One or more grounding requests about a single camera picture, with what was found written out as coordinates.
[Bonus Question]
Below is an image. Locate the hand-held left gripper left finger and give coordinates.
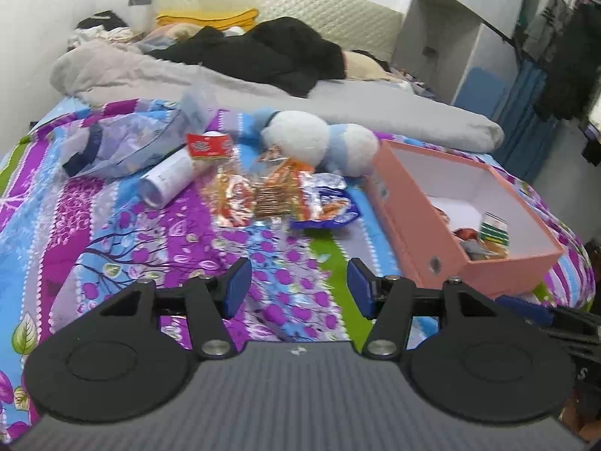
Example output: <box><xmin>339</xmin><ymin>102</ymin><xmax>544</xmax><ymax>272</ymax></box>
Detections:
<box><xmin>100</xmin><ymin>257</ymin><xmax>253</xmax><ymax>360</ymax></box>

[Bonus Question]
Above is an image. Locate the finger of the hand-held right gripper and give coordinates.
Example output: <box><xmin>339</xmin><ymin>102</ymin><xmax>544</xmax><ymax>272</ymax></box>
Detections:
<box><xmin>497</xmin><ymin>295</ymin><xmax>601</xmax><ymax>362</ymax></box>

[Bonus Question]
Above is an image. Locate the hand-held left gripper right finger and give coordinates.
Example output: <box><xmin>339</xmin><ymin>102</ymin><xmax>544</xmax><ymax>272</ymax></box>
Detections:
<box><xmin>346</xmin><ymin>257</ymin><xmax>505</xmax><ymax>360</ymax></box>

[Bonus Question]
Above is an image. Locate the green white snack packet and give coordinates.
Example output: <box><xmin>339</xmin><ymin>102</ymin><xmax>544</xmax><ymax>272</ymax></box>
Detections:
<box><xmin>479</xmin><ymin>213</ymin><xmax>512</xmax><ymax>259</ymax></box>

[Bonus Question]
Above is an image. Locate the pink cardboard box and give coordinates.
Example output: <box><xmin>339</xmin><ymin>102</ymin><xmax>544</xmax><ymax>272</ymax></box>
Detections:
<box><xmin>364</xmin><ymin>140</ymin><xmax>569</xmax><ymax>299</ymax></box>

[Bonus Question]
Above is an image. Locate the blue white snack packet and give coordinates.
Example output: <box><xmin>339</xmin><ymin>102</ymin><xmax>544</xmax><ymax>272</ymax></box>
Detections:
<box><xmin>290</xmin><ymin>173</ymin><xmax>361</xmax><ymax>231</ymax></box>

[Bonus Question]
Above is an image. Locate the silver edged brown snack packet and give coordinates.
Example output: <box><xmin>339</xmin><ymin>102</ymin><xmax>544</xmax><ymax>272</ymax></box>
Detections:
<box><xmin>254</xmin><ymin>183</ymin><xmax>301</xmax><ymax>219</ymax></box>

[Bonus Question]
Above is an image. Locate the orange clear snack packet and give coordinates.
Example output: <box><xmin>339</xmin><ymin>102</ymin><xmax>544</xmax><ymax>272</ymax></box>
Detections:
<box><xmin>265</xmin><ymin>157</ymin><xmax>314</xmax><ymax>189</ymax></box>

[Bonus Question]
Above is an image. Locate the red header orange snack packet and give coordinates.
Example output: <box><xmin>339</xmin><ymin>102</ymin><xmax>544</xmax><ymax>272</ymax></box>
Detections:
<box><xmin>187</xmin><ymin>132</ymin><xmax>238</xmax><ymax>184</ymax></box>

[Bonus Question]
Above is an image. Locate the purple floral printed blanket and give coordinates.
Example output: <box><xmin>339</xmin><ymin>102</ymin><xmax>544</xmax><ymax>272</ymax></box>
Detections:
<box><xmin>0</xmin><ymin>98</ymin><xmax>595</xmax><ymax>437</ymax></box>

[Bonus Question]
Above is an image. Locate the white plastic bottle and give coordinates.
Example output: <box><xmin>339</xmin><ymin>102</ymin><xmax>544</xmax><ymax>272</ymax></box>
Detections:
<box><xmin>139</xmin><ymin>147</ymin><xmax>195</xmax><ymax>207</ymax></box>

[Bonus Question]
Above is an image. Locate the white and blue plush toy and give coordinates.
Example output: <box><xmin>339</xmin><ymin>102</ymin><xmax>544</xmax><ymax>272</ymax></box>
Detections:
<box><xmin>249</xmin><ymin>109</ymin><xmax>380</xmax><ymax>177</ymax></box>

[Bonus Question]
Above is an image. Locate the clear plastic bag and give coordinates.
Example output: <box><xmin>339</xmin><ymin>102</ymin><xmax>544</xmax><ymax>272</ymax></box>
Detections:
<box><xmin>61</xmin><ymin>82</ymin><xmax>217</xmax><ymax>179</ymax></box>

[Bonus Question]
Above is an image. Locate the grey duvet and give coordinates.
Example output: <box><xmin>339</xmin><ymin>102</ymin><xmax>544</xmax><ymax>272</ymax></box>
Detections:
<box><xmin>51</xmin><ymin>38</ymin><xmax>505</xmax><ymax>153</ymax></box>

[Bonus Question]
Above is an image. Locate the blue curtain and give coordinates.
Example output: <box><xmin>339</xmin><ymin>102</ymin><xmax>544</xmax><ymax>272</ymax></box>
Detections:
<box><xmin>493</xmin><ymin>59</ymin><xmax>559</xmax><ymax>184</ymax></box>

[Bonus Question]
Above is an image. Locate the blue padded board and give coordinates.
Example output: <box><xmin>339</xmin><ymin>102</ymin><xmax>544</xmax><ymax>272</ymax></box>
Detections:
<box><xmin>453</xmin><ymin>67</ymin><xmax>508</xmax><ymax>120</ymax></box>

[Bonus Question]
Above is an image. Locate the beige pillow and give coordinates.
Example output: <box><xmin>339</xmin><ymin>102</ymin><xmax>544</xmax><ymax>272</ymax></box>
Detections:
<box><xmin>344</xmin><ymin>51</ymin><xmax>393</xmax><ymax>80</ymax></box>

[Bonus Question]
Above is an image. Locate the black jacket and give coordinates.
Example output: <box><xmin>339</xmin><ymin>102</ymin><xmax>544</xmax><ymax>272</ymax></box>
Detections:
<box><xmin>155</xmin><ymin>16</ymin><xmax>347</xmax><ymax>99</ymax></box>

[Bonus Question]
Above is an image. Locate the row of hanging clothes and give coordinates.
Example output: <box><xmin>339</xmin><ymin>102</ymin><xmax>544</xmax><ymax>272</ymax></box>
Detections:
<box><xmin>519</xmin><ymin>0</ymin><xmax>601</xmax><ymax>165</ymax></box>

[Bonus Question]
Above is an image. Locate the yellow folded blanket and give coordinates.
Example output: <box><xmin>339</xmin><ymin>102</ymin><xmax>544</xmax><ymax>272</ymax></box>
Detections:
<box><xmin>156</xmin><ymin>8</ymin><xmax>260</xmax><ymax>31</ymax></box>

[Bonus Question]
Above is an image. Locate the white wardrobe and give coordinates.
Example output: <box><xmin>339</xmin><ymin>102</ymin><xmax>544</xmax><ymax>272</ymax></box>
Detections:
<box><xmin>392</xmin><ymin>0</ymin><xmax>517</xmax><ymax>104</ymax></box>

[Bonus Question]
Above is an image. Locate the cream quilted headboard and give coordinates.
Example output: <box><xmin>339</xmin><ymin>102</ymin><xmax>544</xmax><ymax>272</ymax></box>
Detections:
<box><xmin>150</xmin><ymin>0</ymin><xmax>405</xmax><ymax>64</ymax></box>

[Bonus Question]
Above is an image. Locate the black and white clothes pile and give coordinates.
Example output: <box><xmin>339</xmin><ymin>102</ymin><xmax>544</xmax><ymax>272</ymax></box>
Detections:
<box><xmin>68</xmin><ymin>9</ymin><xmax>137</xmax><ymax>50</ymax></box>

